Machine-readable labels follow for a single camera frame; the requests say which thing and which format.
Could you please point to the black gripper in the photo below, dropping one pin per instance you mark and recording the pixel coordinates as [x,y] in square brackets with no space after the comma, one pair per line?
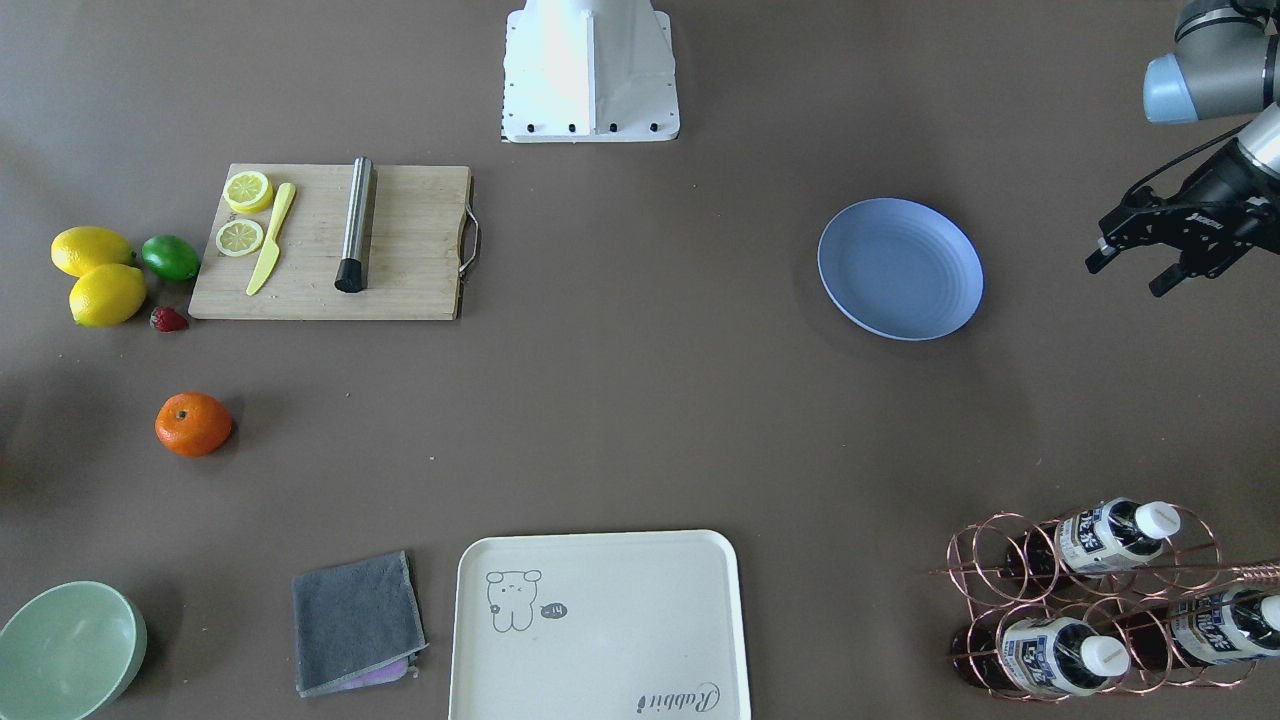
[1222,186]

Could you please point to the orange mandarin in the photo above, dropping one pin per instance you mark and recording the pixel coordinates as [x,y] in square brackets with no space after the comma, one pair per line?
[193,424]

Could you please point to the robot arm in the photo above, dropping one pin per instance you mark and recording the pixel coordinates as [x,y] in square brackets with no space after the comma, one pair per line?
[1224,64]

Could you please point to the blue plate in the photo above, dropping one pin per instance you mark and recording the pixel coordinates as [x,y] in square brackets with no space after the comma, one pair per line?
[900,270]

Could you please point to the tea bottle upper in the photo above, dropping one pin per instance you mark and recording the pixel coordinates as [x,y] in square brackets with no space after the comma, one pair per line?
[1113,537]

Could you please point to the tea bottle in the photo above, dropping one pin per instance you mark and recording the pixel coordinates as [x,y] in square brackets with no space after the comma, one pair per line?
[1233,626]
[1043,658]
[1113,537]

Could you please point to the cream rabbit tray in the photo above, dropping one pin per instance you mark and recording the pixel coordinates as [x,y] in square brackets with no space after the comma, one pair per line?
[632,625]

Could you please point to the bamboo cutting board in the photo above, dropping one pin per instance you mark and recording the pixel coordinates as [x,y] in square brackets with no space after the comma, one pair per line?
[413,250]

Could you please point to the steel muddler black tip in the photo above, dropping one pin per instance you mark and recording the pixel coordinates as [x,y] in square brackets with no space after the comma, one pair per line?
[354,261]

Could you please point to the grey folded cloth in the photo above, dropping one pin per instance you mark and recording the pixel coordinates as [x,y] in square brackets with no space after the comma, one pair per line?
[356,625]

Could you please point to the yellow plastic knife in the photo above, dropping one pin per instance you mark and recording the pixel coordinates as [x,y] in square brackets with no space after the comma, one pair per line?
[270,249]

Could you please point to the lemon half slice upper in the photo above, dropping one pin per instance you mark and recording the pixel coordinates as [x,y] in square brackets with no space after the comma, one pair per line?
[248,192]

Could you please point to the lemon slice flat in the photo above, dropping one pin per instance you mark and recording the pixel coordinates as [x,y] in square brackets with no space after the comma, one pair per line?
[239,237]

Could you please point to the green lime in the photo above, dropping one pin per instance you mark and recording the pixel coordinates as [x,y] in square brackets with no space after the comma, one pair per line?
[171,258]

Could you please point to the red strawberry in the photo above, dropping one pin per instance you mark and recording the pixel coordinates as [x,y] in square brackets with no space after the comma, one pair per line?
[167,320]

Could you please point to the yellow lemon lower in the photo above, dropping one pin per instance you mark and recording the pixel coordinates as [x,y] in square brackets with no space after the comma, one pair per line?
[109,294]

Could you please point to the yellow lemon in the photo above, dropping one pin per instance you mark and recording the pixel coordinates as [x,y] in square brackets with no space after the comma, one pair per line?
[78,250]
[109,294]

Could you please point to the yellow lemon upper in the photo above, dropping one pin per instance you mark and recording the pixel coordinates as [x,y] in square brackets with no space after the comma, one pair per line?
[78,250]

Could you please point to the green bowl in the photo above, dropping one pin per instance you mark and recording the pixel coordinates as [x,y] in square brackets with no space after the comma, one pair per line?
[70,651]

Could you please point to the copper wire bottle rack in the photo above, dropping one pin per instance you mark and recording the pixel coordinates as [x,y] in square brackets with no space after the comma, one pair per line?
[1191,565]

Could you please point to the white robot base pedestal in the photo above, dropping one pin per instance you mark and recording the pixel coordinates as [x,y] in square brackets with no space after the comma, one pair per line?
[589,72]

